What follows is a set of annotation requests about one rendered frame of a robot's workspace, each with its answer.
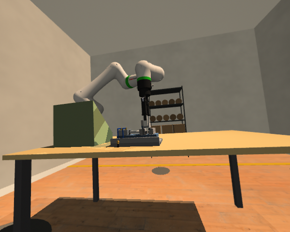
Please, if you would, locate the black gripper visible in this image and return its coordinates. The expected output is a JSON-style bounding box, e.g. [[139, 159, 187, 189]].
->
[[139, 89, 151, 126]]

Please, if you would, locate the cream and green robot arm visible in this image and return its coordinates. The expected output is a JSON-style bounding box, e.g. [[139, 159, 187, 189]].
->
[[73, 60, 164, 114]]

